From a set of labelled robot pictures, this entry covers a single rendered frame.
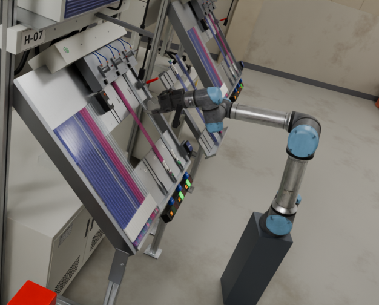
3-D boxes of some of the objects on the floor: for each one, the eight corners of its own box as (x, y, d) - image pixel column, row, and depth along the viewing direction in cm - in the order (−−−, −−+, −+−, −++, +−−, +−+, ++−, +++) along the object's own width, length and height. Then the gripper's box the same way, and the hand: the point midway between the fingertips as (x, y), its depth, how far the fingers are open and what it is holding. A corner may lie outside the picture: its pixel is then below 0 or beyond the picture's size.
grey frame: (157, 251, 247) (281, -110, 145) (94, 368, 181) (241, -139, 80) (75, 214, 252) (140, -157, 151) (-14, 315, 187) (-5, -221, 86)
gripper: (187, 85, 181) (144, 92, 189) (180, 93, 172) (135, 100, 180) (192, 103, 184) (149, 110, 192) (185, 112, 176) (141, 118, 184)
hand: (147, 111), depth 187 cm, fingers closed
